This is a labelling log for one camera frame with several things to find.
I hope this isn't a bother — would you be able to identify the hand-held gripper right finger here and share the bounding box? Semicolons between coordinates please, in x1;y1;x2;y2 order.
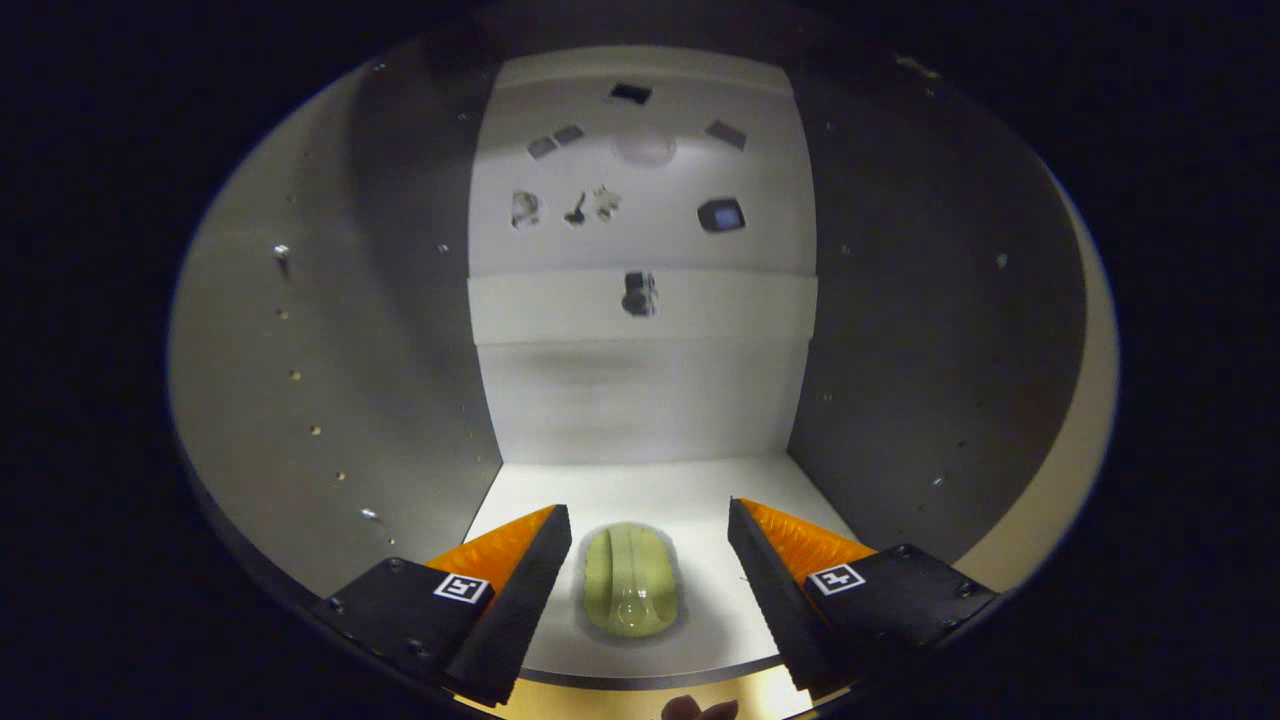
728;497;999;698

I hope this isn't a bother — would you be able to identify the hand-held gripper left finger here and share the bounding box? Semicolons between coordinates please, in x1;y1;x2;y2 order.
310;505;571;706

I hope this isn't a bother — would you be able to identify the pale green rounded object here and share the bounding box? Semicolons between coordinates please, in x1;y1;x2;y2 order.
578;520;686;639

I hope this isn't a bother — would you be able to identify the grey cabinet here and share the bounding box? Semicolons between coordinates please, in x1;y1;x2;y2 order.
168;30;1091;693

